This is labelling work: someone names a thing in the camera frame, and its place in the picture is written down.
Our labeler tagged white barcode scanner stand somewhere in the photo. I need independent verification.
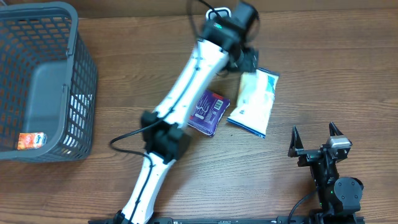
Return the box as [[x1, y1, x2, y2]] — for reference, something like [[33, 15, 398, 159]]
[[205, 7, 231, 21]]

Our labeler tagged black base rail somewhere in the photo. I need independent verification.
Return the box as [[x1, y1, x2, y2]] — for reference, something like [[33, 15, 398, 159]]
[[88, 216, 366, 224]]

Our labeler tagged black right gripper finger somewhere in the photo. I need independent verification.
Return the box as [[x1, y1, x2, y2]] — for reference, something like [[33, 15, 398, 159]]
[[288, 126, 304, 157], [329, 122, 343, 136]]

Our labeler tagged white blue snack bag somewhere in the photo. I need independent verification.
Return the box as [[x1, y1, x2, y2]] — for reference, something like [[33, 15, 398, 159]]
[[227, 68, 279, 138]]

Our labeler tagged grey plastic shopping basket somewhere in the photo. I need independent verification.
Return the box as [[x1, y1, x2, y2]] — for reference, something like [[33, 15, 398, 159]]
[[1, 2, 98, 163]]

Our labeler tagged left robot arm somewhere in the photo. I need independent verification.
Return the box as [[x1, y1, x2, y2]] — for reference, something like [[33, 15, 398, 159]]
[[109, 1, 259, 224]]

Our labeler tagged purple sanitary pad pack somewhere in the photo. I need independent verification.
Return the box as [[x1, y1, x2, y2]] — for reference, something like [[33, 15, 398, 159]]
[[188, 90, 230, 137]]

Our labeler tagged small orange snack packet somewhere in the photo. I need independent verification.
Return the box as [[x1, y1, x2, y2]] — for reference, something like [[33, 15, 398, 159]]
[[17, 132, 47, 150]]

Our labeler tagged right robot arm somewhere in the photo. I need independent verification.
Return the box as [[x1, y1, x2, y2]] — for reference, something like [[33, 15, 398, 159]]
[[286, 122, 365, 224]]

